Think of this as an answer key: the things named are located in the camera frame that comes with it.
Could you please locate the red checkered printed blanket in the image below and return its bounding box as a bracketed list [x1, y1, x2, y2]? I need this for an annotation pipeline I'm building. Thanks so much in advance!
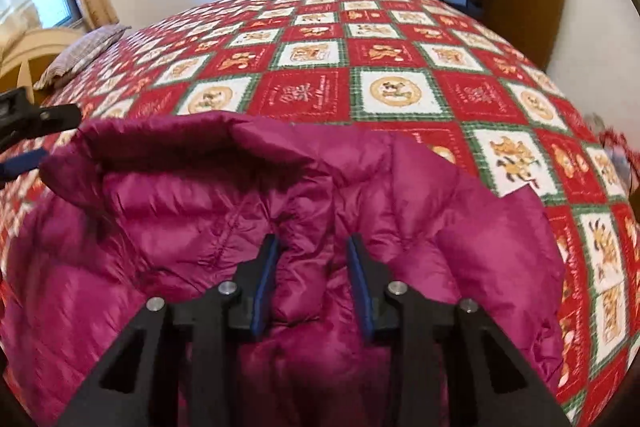
[0, 0, 640, 427]

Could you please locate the grey checked pillow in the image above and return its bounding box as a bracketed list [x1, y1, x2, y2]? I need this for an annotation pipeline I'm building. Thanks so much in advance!
[34, 24, 132, 90]

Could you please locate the magenta puffer jacket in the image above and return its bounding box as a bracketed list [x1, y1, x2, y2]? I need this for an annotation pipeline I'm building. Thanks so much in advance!
[0, 111, 568, 427]

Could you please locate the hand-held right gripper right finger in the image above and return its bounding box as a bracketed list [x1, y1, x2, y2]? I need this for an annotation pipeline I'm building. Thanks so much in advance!
[347, 234, 571, 427]

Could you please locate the cream headboard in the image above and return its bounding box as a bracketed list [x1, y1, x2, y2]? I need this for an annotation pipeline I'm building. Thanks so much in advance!
[0, 27, 83, 108]

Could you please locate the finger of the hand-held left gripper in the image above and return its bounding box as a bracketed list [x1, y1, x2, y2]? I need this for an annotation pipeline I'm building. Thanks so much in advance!
[0, 88, 82, 152]
[0, 150, 49, 182]

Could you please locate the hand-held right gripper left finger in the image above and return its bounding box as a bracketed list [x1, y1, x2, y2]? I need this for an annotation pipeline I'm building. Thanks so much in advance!
[55, 234, 281, 427]

